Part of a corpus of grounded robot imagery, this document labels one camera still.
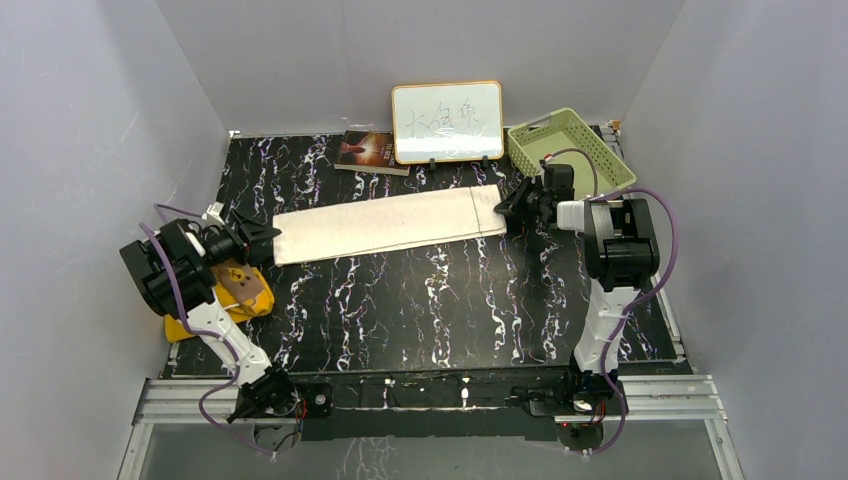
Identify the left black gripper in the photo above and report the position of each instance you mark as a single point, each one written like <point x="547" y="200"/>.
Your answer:
<point x="257" y="254"/>

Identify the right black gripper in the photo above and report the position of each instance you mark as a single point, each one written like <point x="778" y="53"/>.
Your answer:
<point x="509" y="207"/>

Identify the yellow bear towel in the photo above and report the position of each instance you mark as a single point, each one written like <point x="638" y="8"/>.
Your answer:
<point x="243" y="291"/>

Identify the white towel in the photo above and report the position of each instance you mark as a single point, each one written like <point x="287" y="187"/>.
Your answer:
<point x="387" y="224"/>

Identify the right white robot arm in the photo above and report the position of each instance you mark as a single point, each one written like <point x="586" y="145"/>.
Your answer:
<point x="620" y="254"/>

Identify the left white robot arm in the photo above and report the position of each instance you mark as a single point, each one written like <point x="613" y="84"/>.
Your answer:
<point x="197" y="271"/>

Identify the green plastic basket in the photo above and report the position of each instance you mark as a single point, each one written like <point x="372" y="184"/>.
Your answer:
<point x="563" y="137"/>

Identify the dark paperback book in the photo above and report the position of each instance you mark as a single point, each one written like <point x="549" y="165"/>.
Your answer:
<point x="369" y="152"/>

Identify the small whiteboard orange frame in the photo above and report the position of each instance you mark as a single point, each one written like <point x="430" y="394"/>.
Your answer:
<point x="448" y="122"/>

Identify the black base frame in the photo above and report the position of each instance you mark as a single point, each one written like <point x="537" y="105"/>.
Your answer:
<point x="532" y="402"/>

